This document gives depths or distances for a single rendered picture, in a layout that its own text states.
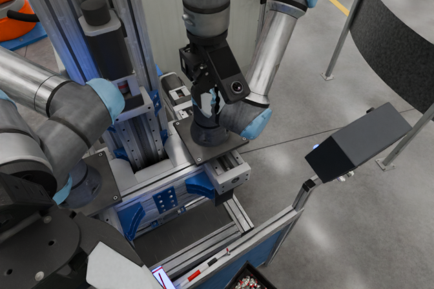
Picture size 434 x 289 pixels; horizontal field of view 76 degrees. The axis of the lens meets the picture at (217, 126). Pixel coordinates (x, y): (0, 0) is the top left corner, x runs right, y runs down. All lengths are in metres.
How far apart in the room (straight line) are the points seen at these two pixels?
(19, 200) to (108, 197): 0.79
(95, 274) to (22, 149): 0.15
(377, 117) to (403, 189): 1.58
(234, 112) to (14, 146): 0.65
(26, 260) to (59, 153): 0.21
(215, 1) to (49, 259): 0.36
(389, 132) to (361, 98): 2.03
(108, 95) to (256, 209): 1.69
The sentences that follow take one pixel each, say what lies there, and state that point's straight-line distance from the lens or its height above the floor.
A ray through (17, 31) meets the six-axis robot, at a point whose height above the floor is 0.10.
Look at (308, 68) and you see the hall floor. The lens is 3.14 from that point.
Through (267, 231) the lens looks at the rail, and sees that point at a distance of 1.10.
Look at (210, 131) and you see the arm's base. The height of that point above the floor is 1.11.
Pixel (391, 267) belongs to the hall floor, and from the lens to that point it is 2.21.
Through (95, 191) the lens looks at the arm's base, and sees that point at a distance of 1.00.
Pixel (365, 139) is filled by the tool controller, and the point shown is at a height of 1.24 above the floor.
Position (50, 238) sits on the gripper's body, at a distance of 0.27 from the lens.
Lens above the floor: 1.89
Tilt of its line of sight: 51 degrees down
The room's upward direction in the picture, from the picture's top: straight up
